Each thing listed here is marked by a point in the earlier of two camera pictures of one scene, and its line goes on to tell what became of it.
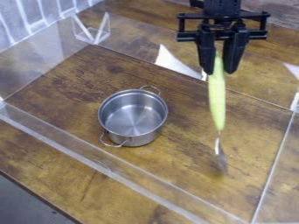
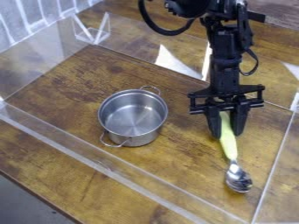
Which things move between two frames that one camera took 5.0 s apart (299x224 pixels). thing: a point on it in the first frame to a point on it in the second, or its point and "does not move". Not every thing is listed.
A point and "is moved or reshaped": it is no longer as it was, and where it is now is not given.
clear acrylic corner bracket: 89,34 does not move
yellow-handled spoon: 217,110 is moved or reshaped
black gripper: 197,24 to 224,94
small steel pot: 133,115 does not move
